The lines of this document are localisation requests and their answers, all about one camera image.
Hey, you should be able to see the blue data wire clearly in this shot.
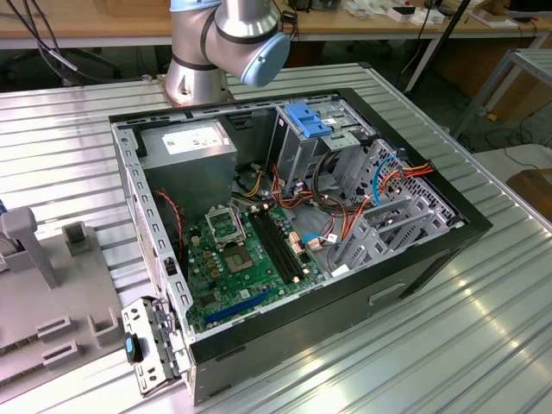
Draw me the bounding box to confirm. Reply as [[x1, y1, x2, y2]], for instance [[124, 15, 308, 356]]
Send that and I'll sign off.
[[373, 154, 400, 209]]

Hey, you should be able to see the orange red power wire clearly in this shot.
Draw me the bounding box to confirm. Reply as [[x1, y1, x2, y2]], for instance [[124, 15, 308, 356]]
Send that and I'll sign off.
[[338, 160, 435, 243]]

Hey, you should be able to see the grey disk bay cage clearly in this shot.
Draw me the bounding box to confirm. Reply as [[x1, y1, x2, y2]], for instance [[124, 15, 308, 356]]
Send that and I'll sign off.
[[327, 137, 469, 279]]

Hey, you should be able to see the black RAM slot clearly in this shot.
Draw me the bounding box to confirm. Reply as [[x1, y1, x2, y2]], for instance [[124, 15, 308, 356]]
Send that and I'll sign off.
[[249, 206, 298, 285], [260, 204, 310, 277]]

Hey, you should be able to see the grey metal drive cage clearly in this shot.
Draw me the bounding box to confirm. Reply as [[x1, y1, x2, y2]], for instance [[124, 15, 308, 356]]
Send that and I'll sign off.
[[273, 92, 376, 195]]

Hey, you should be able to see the metal socket cover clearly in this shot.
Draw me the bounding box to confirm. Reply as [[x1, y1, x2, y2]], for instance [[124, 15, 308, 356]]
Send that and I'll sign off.
[[204, 208, 243, 250]]

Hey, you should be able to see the green motherboard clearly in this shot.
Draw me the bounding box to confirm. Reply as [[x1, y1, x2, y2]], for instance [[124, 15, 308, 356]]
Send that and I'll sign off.
[[183, 202, 327, 333]]

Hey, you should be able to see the grey power supply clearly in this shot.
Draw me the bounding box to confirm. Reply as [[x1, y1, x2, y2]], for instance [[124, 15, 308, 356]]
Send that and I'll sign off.
[[138, 119, 239, 216]]

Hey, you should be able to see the blue expansion slot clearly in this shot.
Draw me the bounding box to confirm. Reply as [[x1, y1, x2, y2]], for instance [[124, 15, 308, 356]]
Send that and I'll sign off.
[[203, 287, 273, 325]]

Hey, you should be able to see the black open PC case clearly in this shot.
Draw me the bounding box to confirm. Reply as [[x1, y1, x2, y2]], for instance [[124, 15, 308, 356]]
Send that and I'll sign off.
[[107, 87, 495, 406]]

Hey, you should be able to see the black and blue latch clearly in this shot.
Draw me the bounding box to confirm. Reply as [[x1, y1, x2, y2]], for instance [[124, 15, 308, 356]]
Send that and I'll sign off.
[[123, 331, 144, 364]]

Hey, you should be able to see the small white box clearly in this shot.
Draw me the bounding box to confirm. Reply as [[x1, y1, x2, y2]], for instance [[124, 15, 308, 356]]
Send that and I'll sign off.
[[386, 4, 417, 23]]

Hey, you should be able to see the black slanted pole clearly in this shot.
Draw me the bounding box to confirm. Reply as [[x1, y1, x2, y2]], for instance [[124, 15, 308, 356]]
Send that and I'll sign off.
[[403, 0, 472, 93]]

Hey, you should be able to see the grey parts rack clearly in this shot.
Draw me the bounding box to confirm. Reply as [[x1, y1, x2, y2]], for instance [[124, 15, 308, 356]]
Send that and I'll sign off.
[[0, 205, 124, 392]]

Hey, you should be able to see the brown board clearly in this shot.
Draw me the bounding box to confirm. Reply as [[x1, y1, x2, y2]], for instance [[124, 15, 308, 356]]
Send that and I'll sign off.
[[505, 168, 552, 216]]

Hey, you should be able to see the long wooden desk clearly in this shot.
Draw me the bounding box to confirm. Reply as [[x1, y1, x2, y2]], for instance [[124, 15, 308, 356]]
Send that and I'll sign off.
[[0, 0, 552, 51]]

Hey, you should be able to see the black desk device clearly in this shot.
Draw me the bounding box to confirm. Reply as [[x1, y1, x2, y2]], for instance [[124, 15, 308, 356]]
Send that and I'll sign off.
[[508, 0, 545, 23]]

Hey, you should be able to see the orange yellow wire bundle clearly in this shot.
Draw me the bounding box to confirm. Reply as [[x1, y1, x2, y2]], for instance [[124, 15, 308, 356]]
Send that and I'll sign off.
[[271, 189, 316, 213]]

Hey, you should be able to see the yellow black wire bundle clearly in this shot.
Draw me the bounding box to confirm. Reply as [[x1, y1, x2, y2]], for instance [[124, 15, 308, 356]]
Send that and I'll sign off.
[[235, 166, 267, 198]]

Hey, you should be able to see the black cable bundle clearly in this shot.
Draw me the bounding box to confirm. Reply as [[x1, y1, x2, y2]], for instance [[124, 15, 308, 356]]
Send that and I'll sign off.
[[310, 148, 348, 216]]

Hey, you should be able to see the white plug with blue wire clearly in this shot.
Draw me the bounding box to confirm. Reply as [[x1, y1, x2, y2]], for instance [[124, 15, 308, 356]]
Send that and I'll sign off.
[[301, 232, 346, 254]]

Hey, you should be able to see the red black twisted wire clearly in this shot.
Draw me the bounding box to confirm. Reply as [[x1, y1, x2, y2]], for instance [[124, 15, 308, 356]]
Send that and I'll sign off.
[[154, 189, 187, 262]]

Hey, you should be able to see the hinged metal slot bracket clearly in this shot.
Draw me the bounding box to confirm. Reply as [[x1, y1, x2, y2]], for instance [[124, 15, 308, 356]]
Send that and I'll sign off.
[[120, 295, 193, 398]]

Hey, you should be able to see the metal frame table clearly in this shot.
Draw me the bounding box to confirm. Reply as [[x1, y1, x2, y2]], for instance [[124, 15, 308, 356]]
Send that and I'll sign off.
[[452, 47, 552, 143]]

